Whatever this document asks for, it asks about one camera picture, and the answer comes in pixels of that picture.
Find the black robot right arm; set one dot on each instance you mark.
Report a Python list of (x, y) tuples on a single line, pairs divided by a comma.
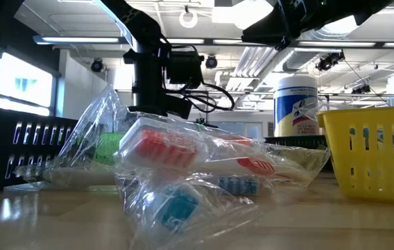
[(349, 10)]

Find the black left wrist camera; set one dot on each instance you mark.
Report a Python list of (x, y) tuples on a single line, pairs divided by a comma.
[(183, 69)]

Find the red toothbrush in clear bag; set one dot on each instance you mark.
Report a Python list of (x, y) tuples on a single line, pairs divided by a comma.
[(162, 149)]

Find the small clear bag teal item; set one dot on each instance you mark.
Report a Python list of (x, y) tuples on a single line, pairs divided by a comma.
[(179, 208)]

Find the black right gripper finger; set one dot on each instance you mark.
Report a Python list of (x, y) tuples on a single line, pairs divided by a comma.
[(276, 27)]

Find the disinfecting wipes canister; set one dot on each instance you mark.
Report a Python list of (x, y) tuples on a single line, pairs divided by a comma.
[(287, 114)]

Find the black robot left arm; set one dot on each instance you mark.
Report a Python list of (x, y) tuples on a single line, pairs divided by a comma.
[(138, 24)]

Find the white toothbrush in clear bag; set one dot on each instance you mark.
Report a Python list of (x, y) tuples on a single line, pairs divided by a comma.
[(75, 176)]

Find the green plastic basket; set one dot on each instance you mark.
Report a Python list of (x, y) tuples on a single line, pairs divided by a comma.
[(108, 149)]

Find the bright window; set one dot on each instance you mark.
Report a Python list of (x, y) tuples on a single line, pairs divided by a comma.
[(23, 83)]

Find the yellow plastic basket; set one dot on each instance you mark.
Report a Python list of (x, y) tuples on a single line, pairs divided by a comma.
[(374, 118)]

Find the blue-head toothbrush in clear bag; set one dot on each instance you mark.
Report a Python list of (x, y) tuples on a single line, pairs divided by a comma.
[(238, 185)]

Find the orange plastic basket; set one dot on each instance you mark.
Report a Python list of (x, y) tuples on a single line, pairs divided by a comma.
[(238, 140)]

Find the clear bag with black item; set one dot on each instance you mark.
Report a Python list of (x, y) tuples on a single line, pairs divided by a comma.
[(79, 139)]

